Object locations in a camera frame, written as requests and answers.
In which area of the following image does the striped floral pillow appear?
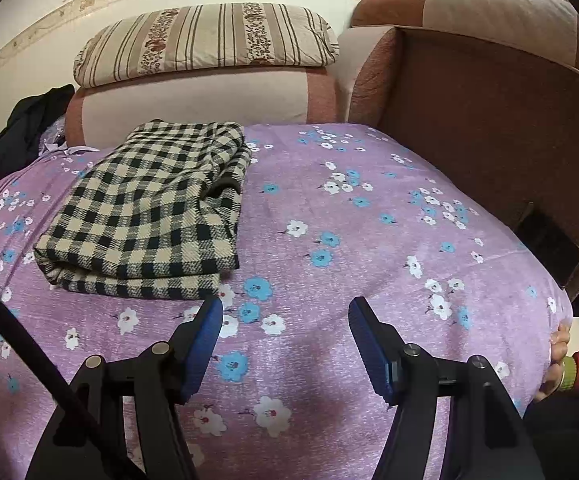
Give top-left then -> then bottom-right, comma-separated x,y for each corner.
73,2 -> 339,88

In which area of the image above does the black cable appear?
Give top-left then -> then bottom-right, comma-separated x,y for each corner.
0,271 -> 78,411

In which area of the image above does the pink sofa back cushion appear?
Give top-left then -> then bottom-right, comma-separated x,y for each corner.
65,67 -> 338,148

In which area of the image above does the dark navy garment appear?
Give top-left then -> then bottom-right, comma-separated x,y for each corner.
0,84 -> 74,179

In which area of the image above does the black cream checkered garment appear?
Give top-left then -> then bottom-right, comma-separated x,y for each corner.
34,120 -> 251,300

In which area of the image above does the black phone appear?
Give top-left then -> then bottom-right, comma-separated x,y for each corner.
514,202 -> 579,289

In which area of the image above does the person's right hand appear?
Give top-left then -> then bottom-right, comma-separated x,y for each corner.
533,323 -> 570,402

